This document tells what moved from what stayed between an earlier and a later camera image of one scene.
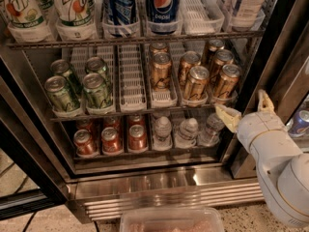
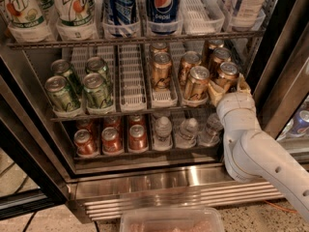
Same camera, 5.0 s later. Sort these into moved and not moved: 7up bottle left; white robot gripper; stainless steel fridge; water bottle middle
Moved: white robot gripper
Not moved: 7up bottle left; stainless steel fridge; water bottle middle
